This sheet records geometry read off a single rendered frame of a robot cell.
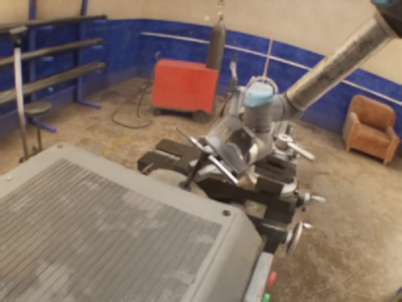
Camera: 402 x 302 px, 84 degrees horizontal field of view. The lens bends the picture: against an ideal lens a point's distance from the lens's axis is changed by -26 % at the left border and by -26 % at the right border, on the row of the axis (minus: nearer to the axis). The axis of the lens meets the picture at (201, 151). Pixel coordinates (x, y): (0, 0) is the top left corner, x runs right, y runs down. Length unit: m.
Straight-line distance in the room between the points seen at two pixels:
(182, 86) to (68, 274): 3.81
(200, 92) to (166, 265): 3.78
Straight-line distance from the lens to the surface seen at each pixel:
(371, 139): 4.81
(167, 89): 4.10
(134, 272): 0.37
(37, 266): 0.39
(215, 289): 0.39
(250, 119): 0.89
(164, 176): 0.76
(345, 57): 0.83
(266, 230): 1.35
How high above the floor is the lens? 1.64
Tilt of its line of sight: 28 degrees down
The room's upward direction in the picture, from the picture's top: 10 degrees clockwise
